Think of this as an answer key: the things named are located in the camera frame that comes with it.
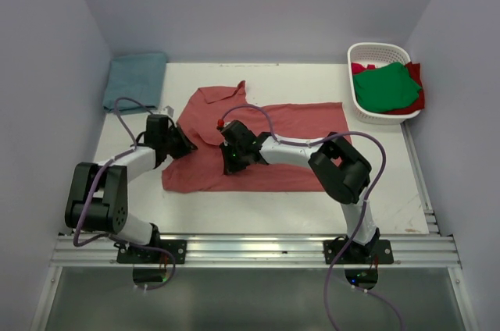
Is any salmon red t shirt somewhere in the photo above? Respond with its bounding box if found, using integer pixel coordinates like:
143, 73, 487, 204
162, 80, 352, 194

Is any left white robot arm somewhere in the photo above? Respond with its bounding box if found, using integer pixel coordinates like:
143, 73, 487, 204
64, 114, 198, 263

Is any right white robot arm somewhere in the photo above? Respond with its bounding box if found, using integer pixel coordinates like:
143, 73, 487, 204
217, 120, 380, 263

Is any folded teal t shirt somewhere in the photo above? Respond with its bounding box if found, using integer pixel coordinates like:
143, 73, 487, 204
102, 52, 167, 112

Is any white plastic laundry basket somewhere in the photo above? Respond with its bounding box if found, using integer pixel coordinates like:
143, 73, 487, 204
347, 42, 425, 125

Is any green t shirt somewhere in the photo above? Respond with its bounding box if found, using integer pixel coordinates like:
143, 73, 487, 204
352, 62, 422, 114

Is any dark red t shirt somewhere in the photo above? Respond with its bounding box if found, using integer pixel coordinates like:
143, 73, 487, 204
350, 60, 427, 116

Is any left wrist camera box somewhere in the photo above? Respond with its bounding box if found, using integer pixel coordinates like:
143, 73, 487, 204
163, 105, 174, 117

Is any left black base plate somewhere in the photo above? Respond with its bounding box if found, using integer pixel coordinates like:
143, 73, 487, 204
113, 240, 188, 265

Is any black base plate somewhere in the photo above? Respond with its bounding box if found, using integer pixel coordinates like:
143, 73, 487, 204
113, 240, 188, 265
323, 237, 395, 265

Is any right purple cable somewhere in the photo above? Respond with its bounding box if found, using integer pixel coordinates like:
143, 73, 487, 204
220, 104, 405, 331

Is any purple cable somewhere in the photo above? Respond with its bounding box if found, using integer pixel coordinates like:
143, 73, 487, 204
72, 96, 177, 291
220, 104, 405, 331

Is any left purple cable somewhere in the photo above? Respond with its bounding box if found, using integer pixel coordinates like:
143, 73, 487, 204
72, 96, 177, 291

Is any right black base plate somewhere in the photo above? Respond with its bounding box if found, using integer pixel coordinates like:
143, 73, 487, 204
323, 237, 395, 265

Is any aluminium frame rail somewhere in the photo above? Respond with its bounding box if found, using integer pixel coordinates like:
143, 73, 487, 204
31, 174, 479, 330

